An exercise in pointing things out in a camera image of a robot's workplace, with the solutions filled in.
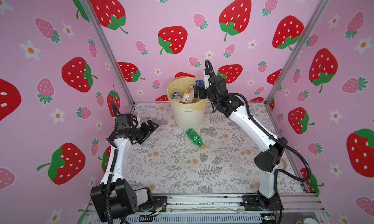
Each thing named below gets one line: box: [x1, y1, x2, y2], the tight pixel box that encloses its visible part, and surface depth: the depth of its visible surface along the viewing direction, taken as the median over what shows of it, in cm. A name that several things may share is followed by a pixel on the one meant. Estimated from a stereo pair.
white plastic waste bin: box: [167, 90, 209, 130], surface depth 87 cm
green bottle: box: [186, 128, 206, 150], surface depth 95 cm
